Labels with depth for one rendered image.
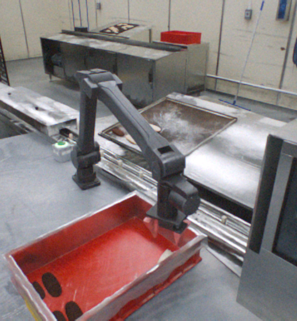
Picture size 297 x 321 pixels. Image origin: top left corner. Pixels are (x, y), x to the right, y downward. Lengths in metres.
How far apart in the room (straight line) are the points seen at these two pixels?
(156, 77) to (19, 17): 5.25
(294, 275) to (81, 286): 0.55
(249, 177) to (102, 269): 0.66
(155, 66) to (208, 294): 3.43
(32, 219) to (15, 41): 7.70
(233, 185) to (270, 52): 3.94
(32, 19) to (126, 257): 8.20
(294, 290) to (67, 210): 0.81
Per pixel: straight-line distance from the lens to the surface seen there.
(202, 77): 5.14
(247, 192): 1.24
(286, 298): 0.85
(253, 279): 0.87
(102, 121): 2.07
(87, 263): 1.03
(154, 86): 4.18
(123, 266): 1.01
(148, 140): 0.83
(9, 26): 8.70
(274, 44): 5.05
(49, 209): 1.29
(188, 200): 0.79
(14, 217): 1.29
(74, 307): 0.93
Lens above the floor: 1.55
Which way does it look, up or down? 28 degrees down
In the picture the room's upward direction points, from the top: straight up
